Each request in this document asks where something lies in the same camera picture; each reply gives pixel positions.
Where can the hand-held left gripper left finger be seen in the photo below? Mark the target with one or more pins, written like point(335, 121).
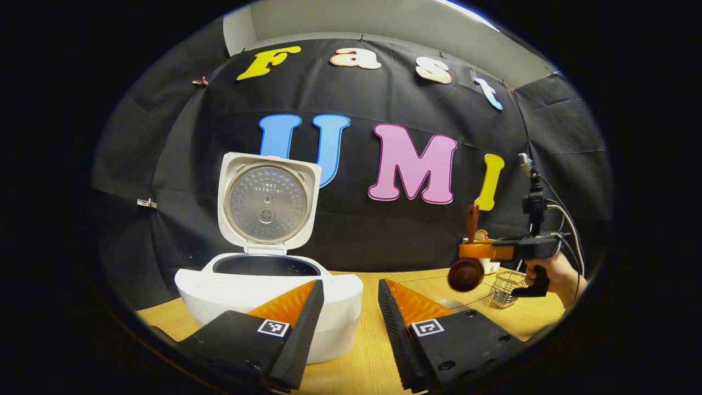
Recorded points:
point(299, 334)

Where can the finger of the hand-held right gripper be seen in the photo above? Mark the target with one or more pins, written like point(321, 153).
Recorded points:
point(485, 251)

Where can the copper cloth clip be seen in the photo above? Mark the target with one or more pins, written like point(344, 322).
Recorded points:
point(200, 82)

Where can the black backdrop cloth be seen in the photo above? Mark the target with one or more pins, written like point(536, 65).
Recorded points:
point(384, 236)

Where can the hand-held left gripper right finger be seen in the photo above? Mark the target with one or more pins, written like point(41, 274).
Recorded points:
point(397, 334)

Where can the white rice cooker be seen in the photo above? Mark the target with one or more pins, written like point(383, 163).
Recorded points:
point(263, 274)

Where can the brown wooden spoon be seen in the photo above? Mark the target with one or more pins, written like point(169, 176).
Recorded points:
point(466, 274)

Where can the white toaster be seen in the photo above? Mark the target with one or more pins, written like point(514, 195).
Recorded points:
point(492, 267)

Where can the silver cloth clip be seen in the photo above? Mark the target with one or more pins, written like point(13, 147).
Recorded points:
point(147, 203)

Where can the toasted bread slice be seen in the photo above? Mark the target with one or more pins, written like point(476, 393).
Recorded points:
point(481, 236)

